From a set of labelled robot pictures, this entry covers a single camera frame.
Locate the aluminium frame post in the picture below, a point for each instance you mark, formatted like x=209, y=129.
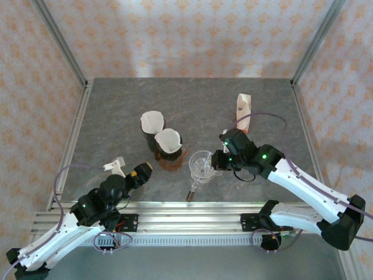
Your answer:
x=352, y=265
x=317, y=38
x=58, y=38

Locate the aluminium side rail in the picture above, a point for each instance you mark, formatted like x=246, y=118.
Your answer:
x=78, y=122
x=297, y=99

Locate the orange patterned white curtain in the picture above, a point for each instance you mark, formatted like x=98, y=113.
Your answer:
x=186, y=29

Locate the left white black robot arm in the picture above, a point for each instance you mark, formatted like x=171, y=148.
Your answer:
x=58, y=242

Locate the small green circuit board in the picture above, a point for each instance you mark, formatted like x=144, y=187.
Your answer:
x=287, y=234

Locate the clear plastic coffee dripper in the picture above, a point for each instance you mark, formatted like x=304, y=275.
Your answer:
x=201, y=163

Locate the orange glass coffee server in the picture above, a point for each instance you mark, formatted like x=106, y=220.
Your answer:
x=172, y=167

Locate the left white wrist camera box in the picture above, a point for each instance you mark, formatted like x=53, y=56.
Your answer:
x=115, y=166

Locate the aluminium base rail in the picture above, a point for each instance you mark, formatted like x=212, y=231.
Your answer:
x=189, y=218

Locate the orange white filter bag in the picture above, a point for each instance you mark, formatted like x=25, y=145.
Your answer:
x=243, y=111

